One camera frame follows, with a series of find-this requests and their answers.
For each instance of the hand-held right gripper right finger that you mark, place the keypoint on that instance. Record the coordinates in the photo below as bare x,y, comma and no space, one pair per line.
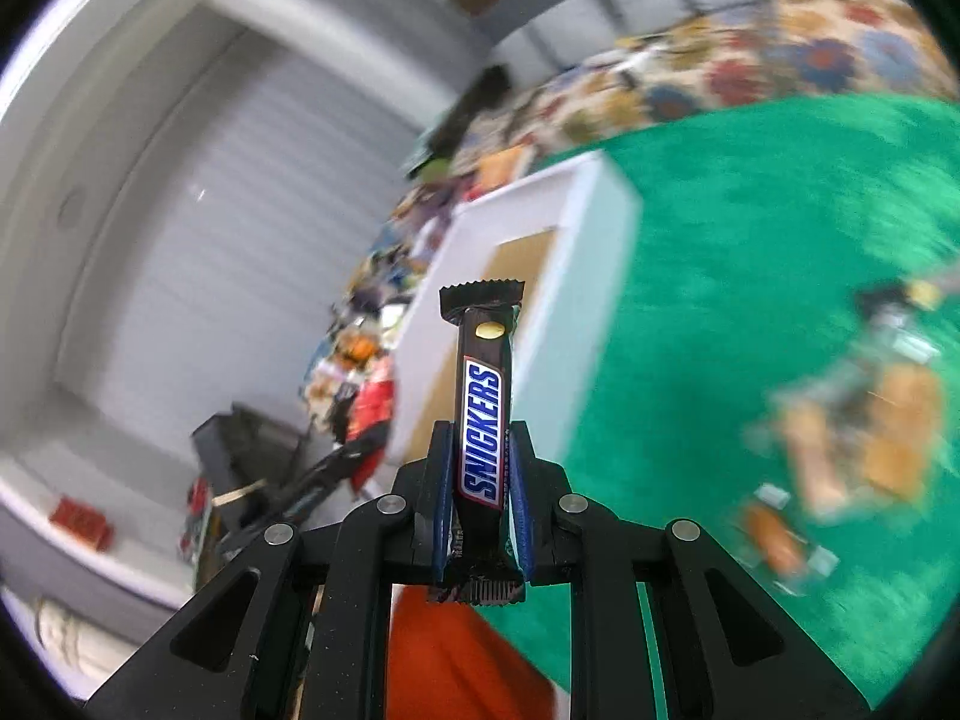
523,510

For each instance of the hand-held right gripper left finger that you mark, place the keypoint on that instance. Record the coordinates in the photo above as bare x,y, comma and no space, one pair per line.
442,499

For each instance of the brown chocolate bar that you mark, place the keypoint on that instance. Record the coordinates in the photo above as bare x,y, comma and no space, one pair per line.
484,420

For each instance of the white board panel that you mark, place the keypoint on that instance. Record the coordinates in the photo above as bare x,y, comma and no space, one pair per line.
592,277

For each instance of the clear bread packet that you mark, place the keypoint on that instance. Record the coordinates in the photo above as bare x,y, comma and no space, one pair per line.
814,454
900,427

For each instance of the pile of snack packets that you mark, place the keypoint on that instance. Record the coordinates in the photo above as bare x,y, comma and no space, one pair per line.
360,397

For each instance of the orange cloth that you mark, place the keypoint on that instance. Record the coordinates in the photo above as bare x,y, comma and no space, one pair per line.
457,660

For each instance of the black chair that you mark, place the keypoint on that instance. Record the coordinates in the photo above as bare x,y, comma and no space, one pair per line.
255,450

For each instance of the small orange snack packet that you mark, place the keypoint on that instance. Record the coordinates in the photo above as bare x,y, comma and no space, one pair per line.
776,544

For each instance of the green patterned cloth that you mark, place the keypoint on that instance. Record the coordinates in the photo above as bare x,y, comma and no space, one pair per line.
712,277

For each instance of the grey curtain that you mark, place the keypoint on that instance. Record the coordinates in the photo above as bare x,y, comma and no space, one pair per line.
225,240

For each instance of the red box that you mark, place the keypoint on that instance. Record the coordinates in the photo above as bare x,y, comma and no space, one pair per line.
79,521

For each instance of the dark object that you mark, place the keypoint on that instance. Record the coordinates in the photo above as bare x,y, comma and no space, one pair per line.
476,101

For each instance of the black snack packet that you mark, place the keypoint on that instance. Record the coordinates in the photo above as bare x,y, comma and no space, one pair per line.
892,298

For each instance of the floral bedsheet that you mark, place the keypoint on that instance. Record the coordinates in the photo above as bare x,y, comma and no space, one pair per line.
825,52

